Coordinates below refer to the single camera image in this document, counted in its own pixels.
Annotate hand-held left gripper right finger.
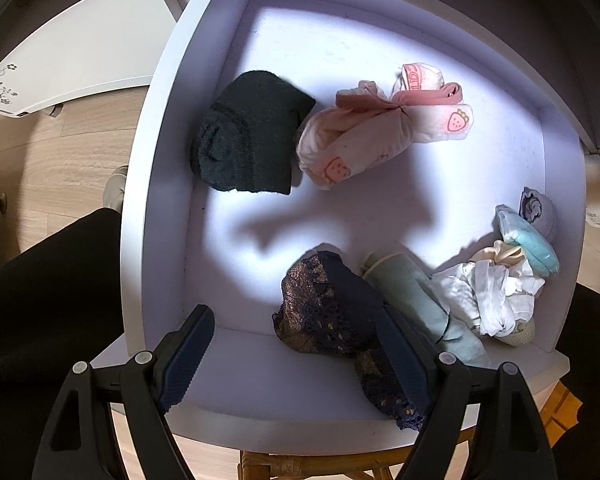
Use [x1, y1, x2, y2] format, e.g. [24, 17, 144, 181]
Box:
[375, 305, 561, 480]

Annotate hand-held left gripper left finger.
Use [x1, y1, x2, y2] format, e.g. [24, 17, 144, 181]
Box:
[32, 304, 216, 480]

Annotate navy lace underwear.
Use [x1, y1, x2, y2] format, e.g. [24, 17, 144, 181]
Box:
[272, 250, 433, 432]

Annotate pale ribbed knit sock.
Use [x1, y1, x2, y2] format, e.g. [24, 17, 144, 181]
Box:
[495, 321, 537, 347]

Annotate teal garment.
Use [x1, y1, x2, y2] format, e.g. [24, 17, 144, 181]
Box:
[495, 204, 561, 277]

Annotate dark green knit sock bundle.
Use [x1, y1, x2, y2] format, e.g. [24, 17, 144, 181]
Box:
[189, 70, 317, 195]

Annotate white drawer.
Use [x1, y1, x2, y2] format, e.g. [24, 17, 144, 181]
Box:
[89, 0, 588, 456]

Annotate sage green rolled garment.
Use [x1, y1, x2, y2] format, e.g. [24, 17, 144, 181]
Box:
[362, 251, 491, 367]

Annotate white crumpled cloth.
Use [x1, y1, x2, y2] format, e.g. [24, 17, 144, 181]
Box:
[432, 260, 546, 338]

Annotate rattan stool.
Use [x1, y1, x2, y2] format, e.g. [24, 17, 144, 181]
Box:
[237, 380, 586, 480]

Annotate beige folded garment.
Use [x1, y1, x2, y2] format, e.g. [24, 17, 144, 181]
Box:
[467, 240, 526, 266]

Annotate person's left leg black trousers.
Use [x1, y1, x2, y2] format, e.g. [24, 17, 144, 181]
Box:
[0, 207, 126, 480]

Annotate person's leg black trousers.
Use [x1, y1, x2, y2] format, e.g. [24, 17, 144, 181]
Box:
[550, 280, 600, 480]
[0, 207, 126, 480]

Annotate beige slipper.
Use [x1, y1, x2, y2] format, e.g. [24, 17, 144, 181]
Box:
[102, 170, 128, 211]

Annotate person's right leg black trousers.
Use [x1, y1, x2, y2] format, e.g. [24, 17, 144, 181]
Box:
[550, 280, 600, 480]

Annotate lavender folded garment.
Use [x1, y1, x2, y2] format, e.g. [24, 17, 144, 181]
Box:
[519, 187, 558, 241]

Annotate pink strawberry print garment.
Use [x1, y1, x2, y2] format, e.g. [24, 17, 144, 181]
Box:
[296, 62, 475, 191]

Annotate white floral cabinet door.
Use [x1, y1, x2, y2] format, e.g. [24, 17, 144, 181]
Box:
[0, 0, 181, 118]

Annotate white dresser frame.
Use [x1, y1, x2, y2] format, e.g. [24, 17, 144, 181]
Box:
[167, 0, 600, 155]

